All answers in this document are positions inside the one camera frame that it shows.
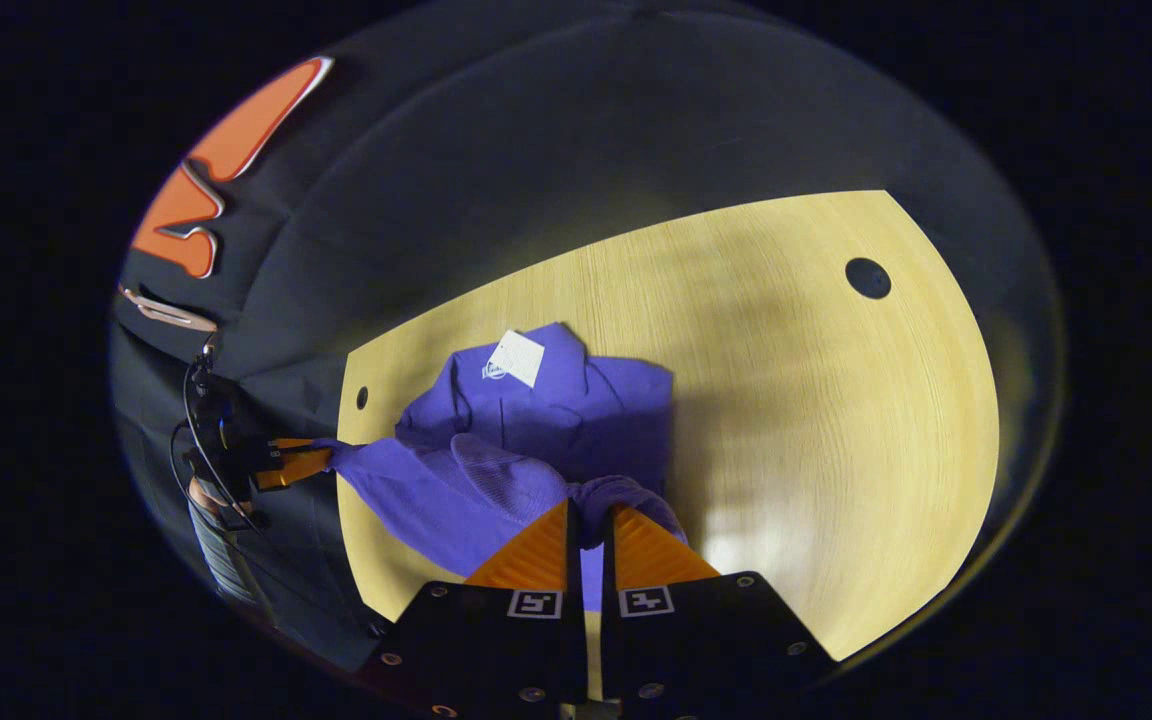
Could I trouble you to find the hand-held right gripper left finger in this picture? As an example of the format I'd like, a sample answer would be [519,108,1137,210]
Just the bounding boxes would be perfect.
[356,498,589,716]

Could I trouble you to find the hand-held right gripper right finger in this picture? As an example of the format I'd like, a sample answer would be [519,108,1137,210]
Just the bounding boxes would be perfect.
[601,505,837,713]

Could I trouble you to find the purple shirt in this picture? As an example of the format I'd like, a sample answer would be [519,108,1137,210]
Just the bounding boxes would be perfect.
[311,322,689,613]

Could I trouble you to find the black backdrop cloth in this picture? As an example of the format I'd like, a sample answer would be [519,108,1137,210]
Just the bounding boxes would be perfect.
[108,0,1067,671]

